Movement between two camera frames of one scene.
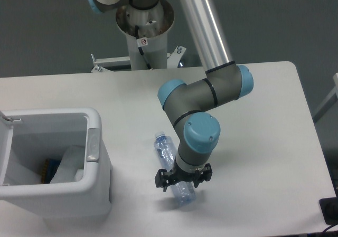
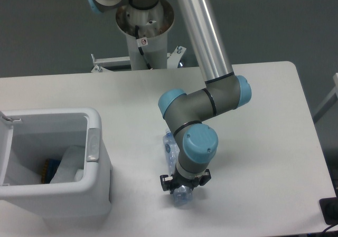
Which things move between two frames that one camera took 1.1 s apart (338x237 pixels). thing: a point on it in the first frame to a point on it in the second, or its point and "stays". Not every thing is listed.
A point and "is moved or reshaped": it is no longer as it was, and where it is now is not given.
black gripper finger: x=163 y=178 to x=168 y=183
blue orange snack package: x=50 y=167 stays
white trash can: x=29 y=135 stays
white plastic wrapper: x=71 y=168 stays
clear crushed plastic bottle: x=166 y=151 is moved or reshaped
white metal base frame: x=102 y=65 stays
